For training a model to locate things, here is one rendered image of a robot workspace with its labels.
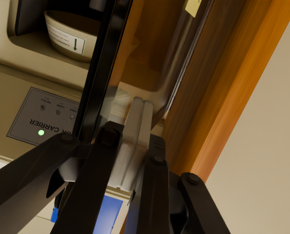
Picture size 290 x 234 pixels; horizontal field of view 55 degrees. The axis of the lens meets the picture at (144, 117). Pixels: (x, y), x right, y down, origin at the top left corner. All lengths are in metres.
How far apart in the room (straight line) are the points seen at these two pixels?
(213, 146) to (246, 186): 0.72
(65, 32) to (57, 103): 0.12
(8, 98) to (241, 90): 0.34
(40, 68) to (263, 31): 0.34
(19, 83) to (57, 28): 0.11
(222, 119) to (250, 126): 0.61
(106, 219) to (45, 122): 0.18
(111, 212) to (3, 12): 0.35
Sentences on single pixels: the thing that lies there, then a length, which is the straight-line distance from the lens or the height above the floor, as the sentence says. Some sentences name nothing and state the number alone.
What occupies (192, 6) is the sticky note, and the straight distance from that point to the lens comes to 0.30.
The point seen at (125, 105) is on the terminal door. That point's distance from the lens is 0.20.
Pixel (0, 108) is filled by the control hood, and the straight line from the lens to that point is 0.48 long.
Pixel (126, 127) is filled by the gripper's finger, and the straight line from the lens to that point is 0.15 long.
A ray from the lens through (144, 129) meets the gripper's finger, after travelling 0.16.
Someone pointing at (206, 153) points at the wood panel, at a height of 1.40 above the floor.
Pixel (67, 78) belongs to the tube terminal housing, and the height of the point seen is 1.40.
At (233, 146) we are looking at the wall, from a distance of 1.03.
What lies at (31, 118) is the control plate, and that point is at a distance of 0.46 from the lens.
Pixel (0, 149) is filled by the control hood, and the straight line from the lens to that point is 0.46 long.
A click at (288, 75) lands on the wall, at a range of 0.98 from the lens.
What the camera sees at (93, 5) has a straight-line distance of 0.55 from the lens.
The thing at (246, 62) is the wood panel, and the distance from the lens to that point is 0.38.
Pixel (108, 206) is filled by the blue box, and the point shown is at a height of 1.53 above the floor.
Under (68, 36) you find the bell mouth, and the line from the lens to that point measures 0.50.
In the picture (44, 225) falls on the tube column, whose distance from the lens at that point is 0.68.
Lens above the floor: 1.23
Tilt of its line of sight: 23 degrees up
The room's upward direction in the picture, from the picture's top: 160 degrees counter-clockwise
